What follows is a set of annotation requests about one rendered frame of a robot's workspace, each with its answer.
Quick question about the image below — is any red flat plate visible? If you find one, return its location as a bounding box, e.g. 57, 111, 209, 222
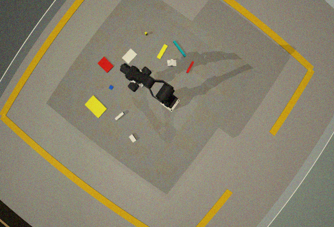
98, 57, 114, 73

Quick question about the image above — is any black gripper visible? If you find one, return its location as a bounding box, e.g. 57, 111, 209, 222
128, 67, 151, 92

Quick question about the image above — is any white flat square plate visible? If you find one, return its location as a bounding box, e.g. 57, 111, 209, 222
122, 49, 137, 64

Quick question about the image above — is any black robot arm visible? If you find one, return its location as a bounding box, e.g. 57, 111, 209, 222
120, 63, 178, 108

